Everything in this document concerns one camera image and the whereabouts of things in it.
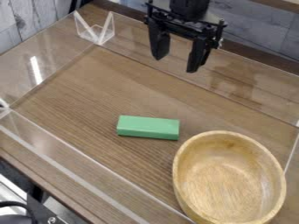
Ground clear acrylic corner bracket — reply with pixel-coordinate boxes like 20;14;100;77
74;11;115;46

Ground clear acrylic enclosure walls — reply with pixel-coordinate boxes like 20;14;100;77
0;12;299;224

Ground black metal table bracket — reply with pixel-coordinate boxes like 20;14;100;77
27;196;59;224

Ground wooden bowl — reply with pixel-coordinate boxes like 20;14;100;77
173;130;286;224

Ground black cable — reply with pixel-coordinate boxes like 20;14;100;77
0;201;36;224

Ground green rectangular block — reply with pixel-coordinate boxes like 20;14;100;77
116;115;181;140

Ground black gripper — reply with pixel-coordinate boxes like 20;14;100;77
145;0;229;73

